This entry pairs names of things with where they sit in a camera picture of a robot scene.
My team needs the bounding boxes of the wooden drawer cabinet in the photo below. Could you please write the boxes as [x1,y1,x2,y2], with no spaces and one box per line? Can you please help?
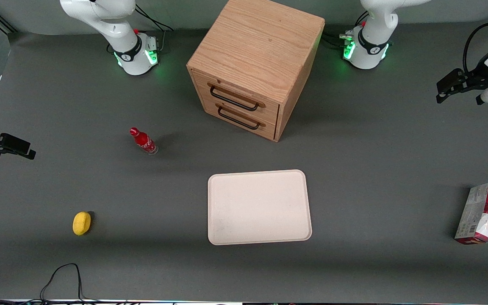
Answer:
[186,0,326,142]

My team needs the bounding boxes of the wooden drawer with short handle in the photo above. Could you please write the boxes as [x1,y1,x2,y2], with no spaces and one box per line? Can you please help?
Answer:
[202,94,277,141]

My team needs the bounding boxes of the black arm base cables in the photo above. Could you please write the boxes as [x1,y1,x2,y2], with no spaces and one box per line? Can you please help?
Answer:
[320,11,369,48]
[134,4,175,52]

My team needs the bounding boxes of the black right arm base cables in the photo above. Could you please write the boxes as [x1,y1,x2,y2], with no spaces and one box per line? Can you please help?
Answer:
[134,4,175,52]

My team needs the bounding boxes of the yellow lemon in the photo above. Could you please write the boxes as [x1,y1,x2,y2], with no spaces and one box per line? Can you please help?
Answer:
[72,211,92,236]

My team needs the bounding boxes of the red cola bottle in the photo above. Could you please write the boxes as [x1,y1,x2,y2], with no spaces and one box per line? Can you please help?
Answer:
[129,127,159,155]

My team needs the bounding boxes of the long black drawer handle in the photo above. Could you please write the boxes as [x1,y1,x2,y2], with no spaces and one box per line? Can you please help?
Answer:
[209,86,266,112]

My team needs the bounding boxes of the red cookie box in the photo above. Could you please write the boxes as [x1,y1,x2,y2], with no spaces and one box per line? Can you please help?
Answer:
[454,182,488,245]

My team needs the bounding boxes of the wooden drawer with long handle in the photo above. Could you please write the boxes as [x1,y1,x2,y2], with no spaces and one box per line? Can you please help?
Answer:
[190,69,280,124]

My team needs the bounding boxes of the short black drawer handle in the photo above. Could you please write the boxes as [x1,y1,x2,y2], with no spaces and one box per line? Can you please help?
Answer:
[217,105,266,130]

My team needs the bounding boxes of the white rectangular tray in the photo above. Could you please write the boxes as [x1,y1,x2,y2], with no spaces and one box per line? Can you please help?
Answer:
[207,169,313,246]

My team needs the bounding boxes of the black left arm base cables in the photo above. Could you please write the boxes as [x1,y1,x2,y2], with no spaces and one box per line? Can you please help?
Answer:
[320,11,369,48]

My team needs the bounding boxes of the black looped table cable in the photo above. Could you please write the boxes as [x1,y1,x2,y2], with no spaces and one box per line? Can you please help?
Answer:
[39,263,100,304]

